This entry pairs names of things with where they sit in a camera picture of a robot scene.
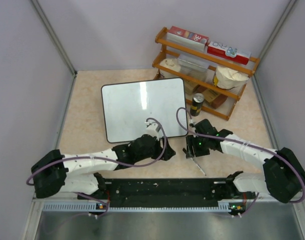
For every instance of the red white box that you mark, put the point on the red white box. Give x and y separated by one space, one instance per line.
187 38
228 52

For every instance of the red white box left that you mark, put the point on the red white box left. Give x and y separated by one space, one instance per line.
187 38

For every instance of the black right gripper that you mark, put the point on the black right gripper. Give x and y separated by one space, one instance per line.
192 148

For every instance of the white paper bag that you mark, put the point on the white paper bag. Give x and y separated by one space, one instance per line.
171 64
227 78

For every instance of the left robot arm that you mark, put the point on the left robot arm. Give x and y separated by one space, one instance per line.
64 173

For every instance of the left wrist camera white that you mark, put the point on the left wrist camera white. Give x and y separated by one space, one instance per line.
152 128

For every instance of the red white box right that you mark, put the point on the red white box right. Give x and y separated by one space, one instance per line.
228 52

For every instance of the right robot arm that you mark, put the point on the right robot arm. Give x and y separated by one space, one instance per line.
281 174

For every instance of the black yellow drink can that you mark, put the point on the black yellow drink can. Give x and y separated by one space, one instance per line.
196 104

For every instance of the clear plastic box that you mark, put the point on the clear plastic box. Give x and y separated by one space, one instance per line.
192 65

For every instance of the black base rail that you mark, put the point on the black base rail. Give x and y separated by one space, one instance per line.
169 192

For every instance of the brown scouring pad pack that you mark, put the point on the brown scouring pad pack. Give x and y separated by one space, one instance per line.
211 97

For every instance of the white whiteboard black frame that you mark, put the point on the white whiteboard black frame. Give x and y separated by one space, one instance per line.
126 107

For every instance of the black white marker pen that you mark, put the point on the black white marker pen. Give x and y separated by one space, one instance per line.
198 166

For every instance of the orange wooden shelf rack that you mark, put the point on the orange wooden shelf rack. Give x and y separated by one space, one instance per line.
203 80

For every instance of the white paper bag right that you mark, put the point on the white paper bag right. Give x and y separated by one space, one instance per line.
227 78

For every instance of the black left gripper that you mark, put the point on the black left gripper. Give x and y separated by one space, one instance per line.
168 152

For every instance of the white paper bag left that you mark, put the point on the white paper bag left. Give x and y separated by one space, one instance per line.
171 64

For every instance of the grey cable duct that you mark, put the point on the grey cable duct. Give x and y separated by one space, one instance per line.
95 207

